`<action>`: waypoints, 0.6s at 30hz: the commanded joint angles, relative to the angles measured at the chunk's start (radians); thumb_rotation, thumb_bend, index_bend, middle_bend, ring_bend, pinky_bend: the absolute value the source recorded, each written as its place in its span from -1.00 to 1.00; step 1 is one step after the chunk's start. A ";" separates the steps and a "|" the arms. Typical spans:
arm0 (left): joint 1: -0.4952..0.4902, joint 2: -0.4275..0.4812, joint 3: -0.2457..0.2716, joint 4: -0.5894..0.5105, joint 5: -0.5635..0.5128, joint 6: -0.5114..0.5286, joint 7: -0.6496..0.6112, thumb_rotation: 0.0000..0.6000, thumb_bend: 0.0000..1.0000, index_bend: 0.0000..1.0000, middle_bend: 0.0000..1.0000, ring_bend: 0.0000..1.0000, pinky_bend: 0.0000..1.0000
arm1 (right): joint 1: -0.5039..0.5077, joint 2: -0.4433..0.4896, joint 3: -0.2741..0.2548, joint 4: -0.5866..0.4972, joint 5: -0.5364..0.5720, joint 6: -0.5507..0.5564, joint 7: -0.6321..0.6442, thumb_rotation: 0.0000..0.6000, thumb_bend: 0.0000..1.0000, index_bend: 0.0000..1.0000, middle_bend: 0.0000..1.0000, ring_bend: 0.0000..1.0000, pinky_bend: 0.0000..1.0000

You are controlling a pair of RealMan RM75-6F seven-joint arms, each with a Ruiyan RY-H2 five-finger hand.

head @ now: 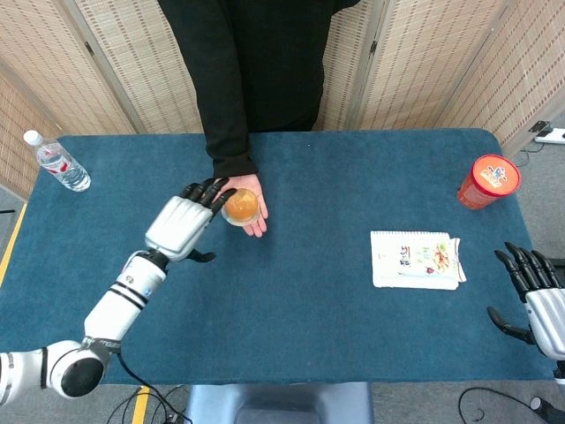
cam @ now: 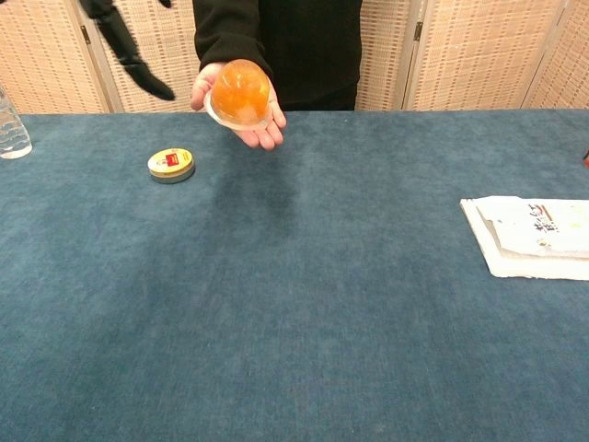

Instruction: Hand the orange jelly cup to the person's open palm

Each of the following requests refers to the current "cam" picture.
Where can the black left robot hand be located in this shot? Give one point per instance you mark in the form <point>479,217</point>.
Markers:
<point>122,43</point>

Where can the person's right hand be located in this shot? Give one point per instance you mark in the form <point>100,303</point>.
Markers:
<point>199,89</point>

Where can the orange fruit jelly cup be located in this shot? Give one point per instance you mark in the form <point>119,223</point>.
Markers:
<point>241,92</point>

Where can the black sleeved right forearm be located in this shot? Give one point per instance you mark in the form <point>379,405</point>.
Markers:
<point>227,27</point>

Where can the dark metal screen hinge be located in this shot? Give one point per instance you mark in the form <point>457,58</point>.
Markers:
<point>85,34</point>
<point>418,30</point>

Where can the woven folding screen panel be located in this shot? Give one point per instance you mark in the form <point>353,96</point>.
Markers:
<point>382,55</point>
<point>41,55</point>
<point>563,73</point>
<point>483,55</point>
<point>175,50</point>

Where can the round yellow tin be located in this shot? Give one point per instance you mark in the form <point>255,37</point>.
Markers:
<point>171,165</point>

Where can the person's black clothed torso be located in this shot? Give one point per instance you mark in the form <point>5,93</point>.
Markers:
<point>317,50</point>

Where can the clear plastic water bottle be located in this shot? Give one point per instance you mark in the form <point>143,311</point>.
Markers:
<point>13,131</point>

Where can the blue table cloth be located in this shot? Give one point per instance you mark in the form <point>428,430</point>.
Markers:
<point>294,285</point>

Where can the white paper packets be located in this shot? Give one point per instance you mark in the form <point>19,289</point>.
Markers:
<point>511,269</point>

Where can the white printed snack packet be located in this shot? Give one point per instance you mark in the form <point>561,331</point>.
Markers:
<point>547,225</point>

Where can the small red object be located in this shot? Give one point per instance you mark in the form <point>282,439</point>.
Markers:
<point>586,159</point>

